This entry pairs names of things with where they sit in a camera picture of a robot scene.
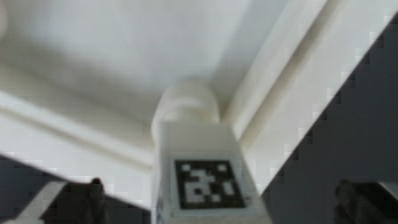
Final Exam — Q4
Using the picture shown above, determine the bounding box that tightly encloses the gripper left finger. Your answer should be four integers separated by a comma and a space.
11, 177, 112, 224

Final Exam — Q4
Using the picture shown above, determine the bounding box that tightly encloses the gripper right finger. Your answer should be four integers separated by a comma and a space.
334, 180, 398, 224

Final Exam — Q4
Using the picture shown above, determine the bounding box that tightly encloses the white leg with screw tip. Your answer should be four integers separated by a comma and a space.
151, 81, 272, 224

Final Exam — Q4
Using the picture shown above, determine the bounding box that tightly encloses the white square table top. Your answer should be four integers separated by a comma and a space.
0, 0, 398, 207

